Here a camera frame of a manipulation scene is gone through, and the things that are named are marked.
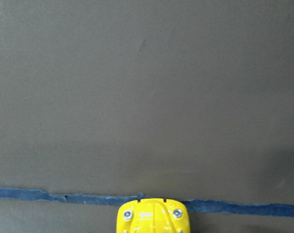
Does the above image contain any yellow beetle toy car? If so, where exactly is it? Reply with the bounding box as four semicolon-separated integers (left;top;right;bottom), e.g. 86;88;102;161
116;198;191;233

